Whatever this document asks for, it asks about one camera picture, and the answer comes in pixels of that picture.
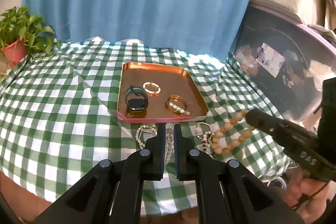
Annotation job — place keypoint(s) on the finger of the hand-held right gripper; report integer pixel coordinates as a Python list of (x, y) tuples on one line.
[(262, 120)]

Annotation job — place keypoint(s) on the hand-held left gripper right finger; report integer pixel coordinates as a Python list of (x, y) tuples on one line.
[(181, 150)]

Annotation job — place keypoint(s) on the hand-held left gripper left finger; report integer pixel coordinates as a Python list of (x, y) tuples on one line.
[(157, 150)]

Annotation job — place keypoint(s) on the pearl hair clip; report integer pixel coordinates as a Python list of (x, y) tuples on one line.
[(178, 108)]

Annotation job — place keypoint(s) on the amber bangle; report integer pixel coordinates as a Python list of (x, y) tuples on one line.
[(166, 104)]

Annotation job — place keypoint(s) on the black smartwatch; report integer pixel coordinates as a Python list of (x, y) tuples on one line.
[(136, 102)]

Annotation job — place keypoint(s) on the copper jewelry tray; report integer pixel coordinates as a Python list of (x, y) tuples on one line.
[(147, 74)]

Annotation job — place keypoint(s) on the person's right hand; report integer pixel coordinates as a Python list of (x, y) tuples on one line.
[(304, 187)]

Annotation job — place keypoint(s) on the clear storage bin purple lid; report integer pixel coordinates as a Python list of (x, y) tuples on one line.
[(286, 92)]

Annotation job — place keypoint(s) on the white label sticker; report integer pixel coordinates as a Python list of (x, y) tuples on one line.
[(270, 60)]

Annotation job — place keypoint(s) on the white crumpled paper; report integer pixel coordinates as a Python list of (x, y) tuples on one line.
[(317, 67)]

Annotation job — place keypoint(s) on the green checkered tablecloth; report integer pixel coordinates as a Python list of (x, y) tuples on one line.
[(65, 121)]

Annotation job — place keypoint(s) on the grey folded cloth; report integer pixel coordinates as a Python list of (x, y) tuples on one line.
[(323, 31)]

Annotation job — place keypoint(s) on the blue curtain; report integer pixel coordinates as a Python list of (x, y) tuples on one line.
[(131, 3)]

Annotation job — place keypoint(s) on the potted green plant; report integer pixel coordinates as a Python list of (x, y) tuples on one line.
[(14, 52)]

